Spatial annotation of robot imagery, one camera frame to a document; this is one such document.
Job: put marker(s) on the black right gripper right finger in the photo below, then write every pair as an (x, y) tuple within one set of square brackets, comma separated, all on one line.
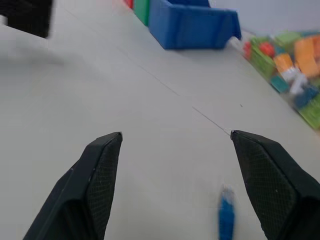
[(277, 185)]

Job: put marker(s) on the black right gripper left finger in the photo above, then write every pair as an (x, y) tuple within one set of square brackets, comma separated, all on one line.
[(82, 190)]

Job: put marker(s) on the small black box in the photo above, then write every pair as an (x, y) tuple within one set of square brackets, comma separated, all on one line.
[(27, 16)]

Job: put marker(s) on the blue plastic storage bin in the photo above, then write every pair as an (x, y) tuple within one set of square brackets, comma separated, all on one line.
[(192, 23)]

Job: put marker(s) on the green plastic storage bin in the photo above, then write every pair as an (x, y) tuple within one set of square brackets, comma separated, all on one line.
[(142, 10)]

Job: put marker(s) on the red plastic storage bin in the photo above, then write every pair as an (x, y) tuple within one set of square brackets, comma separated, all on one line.
[(129, 3)]

